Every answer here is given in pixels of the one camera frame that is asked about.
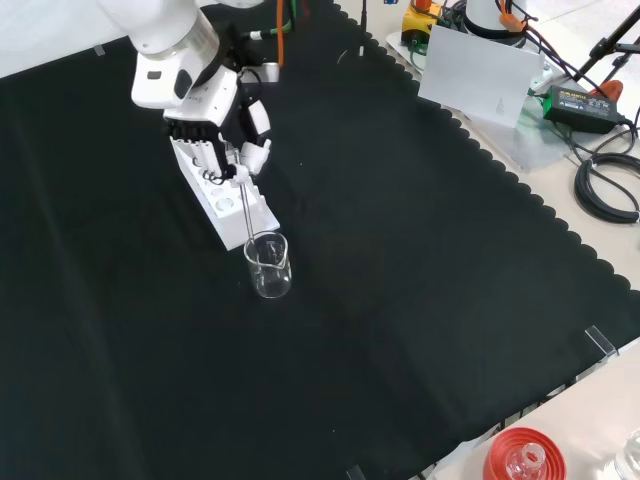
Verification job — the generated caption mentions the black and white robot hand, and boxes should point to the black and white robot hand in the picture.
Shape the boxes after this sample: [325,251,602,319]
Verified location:
[131,49,274,189]

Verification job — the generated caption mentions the clear glass rod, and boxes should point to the clear glass rod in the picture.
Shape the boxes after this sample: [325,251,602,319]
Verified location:
[239,180,257,256]

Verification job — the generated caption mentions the white test tube rack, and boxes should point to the white test tube rack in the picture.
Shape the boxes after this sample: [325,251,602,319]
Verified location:
[169,137,280,252]

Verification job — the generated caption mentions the clear glass beaker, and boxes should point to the clear glass beaker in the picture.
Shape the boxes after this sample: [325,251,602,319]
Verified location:
[243,230,293,300]

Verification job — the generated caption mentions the yellow stop button box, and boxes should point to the yellow stop button box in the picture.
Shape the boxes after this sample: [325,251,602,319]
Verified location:
[402,0,444,47]

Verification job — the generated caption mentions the black cloth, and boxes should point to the black cloth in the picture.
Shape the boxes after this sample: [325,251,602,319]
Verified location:
[0,0,640,480]

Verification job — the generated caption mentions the pale board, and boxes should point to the pale board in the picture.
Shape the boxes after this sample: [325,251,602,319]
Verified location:
[417,24,545,130]

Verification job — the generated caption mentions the black power adapter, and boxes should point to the black power adapter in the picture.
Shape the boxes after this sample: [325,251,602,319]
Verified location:
[542,84,627,135]

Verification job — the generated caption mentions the black tripod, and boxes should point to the black tripod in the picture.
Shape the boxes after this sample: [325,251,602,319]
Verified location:
[574,7,640,86]

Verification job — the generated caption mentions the orange clamp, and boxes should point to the orange clamp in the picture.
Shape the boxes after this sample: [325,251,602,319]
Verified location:
[589,79,625,101]

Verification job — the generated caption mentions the small clear glass flask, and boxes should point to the small clear glass flask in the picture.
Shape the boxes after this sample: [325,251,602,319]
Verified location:
[507,443,547,480]

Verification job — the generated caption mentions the clear glass vessel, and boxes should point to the clear glass vessel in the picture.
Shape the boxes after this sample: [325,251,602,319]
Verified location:
[613,429,640,480]

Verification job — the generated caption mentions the orange cable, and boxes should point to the orange cable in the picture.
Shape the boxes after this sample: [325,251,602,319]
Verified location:
[275,0,287,67]

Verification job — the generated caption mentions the green cable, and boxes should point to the green cable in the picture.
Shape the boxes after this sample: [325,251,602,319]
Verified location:
[248,0,297,40]

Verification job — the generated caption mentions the grey metal base plate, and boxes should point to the grey metal base plate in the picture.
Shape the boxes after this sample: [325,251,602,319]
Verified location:
[384,29,592,174]

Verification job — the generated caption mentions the coiled black cable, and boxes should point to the coiled black cable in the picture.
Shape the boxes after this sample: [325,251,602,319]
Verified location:
[573,152,640,225]

